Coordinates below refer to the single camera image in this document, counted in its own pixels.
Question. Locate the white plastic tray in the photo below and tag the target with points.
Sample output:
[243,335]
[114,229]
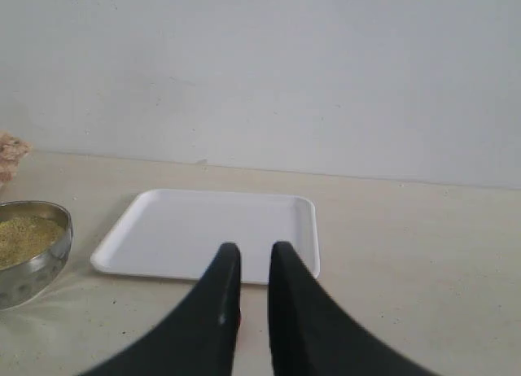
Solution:
[168,233]

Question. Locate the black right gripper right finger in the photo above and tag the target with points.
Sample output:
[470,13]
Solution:
[310,334]

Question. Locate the teddy bear striped sweater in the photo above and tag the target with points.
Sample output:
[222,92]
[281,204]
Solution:
[13,150]

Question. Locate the steel bowl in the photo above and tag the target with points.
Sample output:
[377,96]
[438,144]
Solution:
[22,282]

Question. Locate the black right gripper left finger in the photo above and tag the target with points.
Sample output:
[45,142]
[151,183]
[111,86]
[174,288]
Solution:
[199,336]

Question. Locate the yellow millet grain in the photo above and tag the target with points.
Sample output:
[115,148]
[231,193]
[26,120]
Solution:
[24,237]

